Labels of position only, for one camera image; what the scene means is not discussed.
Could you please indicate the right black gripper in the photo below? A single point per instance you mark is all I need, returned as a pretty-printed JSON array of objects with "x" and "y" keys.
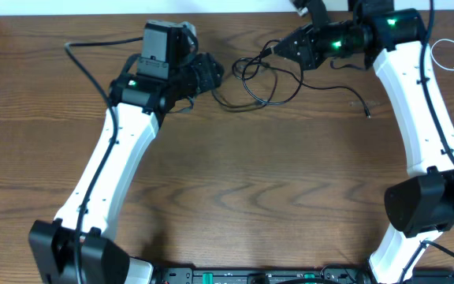
[{"x": 305, "y": 38}]

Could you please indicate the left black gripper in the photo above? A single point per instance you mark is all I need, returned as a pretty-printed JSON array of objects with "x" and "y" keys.
[{"x": 208, "y": 65}]

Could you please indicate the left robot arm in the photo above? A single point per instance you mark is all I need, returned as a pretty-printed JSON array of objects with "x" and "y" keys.
[{"x": 78, "y": 245}]

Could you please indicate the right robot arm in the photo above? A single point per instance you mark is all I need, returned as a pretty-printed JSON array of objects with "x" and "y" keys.
[{"x": 394, "y": 43}]

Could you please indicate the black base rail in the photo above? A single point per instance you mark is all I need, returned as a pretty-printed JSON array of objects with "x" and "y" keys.
[{"x": 186, "y": 275}]

